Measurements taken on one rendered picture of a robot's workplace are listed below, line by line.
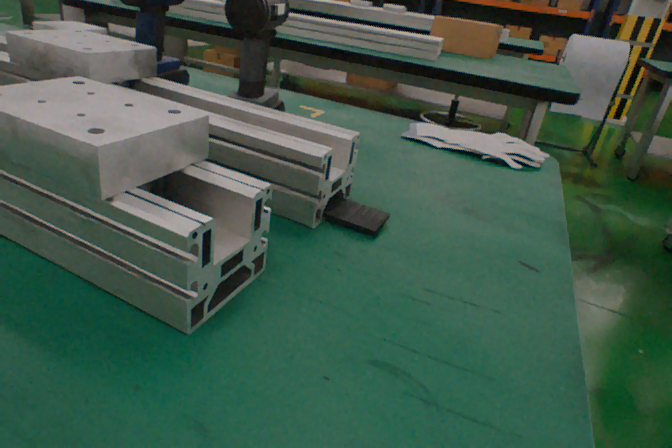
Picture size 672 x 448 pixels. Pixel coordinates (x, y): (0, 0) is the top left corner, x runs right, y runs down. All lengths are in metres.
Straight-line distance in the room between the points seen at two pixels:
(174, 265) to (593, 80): 3.75
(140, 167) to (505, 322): 0.32
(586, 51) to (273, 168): 3.54
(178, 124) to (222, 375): 0.19
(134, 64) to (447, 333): 0.51
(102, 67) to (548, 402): 0.58
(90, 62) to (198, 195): 0.29
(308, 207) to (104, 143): 0.22
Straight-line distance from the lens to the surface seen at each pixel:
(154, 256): 0.33
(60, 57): 0.67
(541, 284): 0.49
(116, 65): 0.65
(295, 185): 0.47
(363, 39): 2.02
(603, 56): 3.92
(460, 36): 2.38
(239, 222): 0.36
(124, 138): 0.33
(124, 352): 0.34
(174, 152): 0.37
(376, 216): 0.50
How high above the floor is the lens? 1.02
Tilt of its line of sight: 25 degrees down
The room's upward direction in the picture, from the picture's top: 8 degrees clockwise
